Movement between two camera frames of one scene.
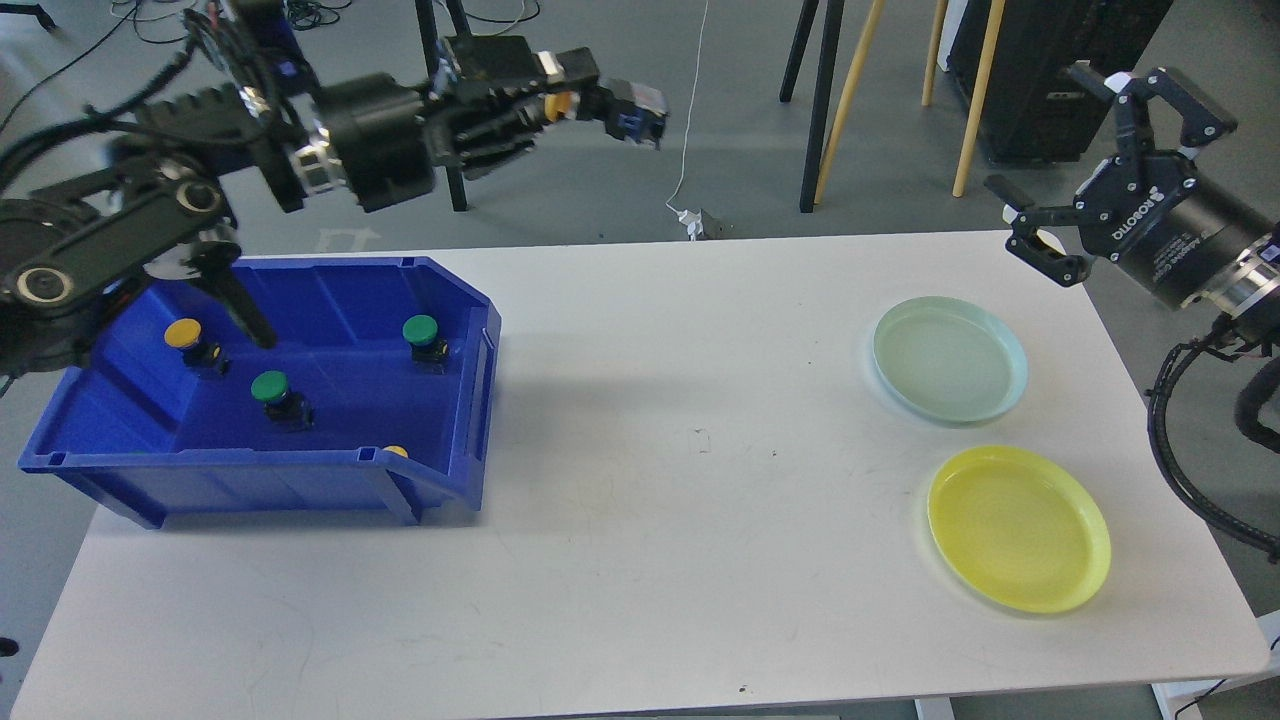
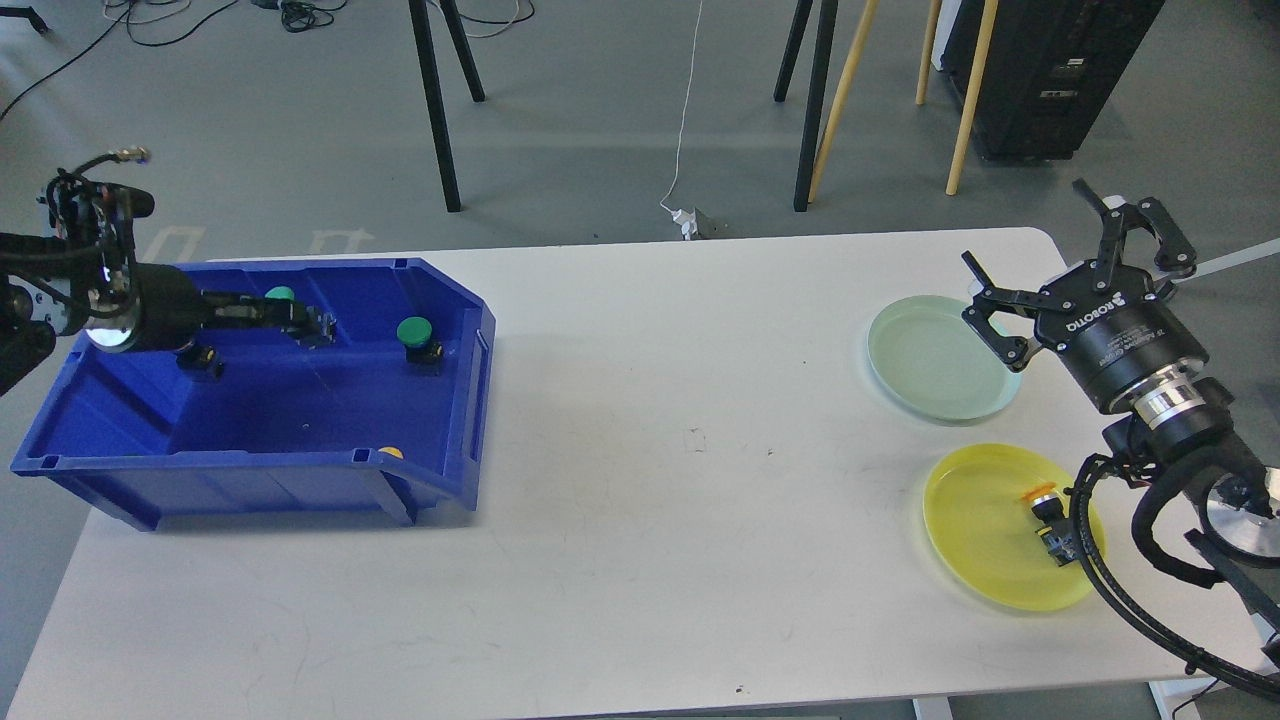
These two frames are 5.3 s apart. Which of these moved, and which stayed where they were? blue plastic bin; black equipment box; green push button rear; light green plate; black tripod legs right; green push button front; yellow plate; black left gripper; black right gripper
Moved: green push button front; black right gripper; black left gripper
Stayed: green push button rear; blue plastic bin; light green plate; black tripod legs right; yellow plate; black equipment box
